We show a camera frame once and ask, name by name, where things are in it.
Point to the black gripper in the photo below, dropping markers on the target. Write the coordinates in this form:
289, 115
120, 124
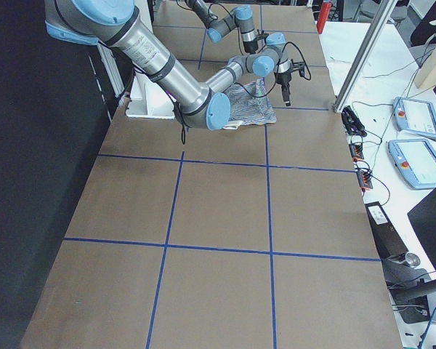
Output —
249, 46
283, 78

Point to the striped polo shirt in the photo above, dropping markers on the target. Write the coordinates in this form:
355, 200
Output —
250, 105

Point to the black monitor arm base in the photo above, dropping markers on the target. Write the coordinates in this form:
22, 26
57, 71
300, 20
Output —
413, 289

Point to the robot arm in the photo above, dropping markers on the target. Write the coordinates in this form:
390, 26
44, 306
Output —
240, 18
118, 24

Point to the red bottle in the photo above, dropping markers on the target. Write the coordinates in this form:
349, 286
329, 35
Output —
324, 12

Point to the orange black connector block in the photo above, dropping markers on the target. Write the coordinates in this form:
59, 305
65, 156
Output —
356, 151

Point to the far teach pendant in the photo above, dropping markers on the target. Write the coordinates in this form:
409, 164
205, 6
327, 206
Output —
416, 116

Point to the teach pendant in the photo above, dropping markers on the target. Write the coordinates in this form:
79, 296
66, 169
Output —
415, 160
416, 116

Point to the near teach pendant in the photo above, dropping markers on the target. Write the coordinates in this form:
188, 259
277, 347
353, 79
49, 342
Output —
415, 160

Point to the brown paper table cover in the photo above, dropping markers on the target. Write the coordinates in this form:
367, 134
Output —
253, 238

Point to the black power strip box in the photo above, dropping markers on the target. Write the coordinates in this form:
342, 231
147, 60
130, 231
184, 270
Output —
387, 240

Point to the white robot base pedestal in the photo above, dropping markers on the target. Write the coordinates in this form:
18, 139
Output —
146, 99

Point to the aluminium frame post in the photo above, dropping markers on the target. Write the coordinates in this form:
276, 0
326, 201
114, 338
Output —
372, 35

